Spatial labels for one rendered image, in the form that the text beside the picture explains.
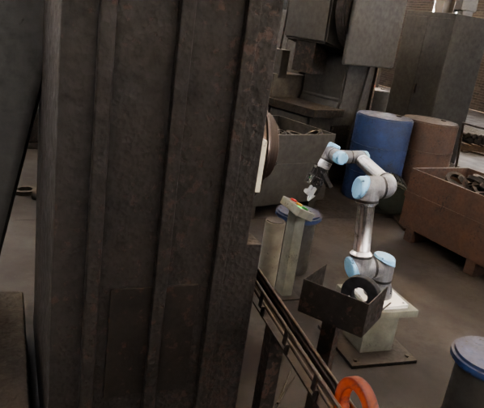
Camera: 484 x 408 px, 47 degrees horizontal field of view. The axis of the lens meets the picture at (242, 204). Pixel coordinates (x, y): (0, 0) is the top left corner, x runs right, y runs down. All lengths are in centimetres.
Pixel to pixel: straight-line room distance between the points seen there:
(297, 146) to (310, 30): 153
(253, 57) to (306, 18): 430
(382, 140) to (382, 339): 292
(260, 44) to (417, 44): 571
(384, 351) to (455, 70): 462
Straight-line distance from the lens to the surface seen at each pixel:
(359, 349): 313
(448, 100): 724
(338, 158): 314
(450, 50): 709
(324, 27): 585
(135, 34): 166
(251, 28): 173
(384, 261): 297
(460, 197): 462
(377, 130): 569
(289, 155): 484
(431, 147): 602
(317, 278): 225
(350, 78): 626
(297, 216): 334
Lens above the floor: 161
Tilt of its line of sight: 18 degrees down
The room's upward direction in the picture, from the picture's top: 8 degrees clockwise
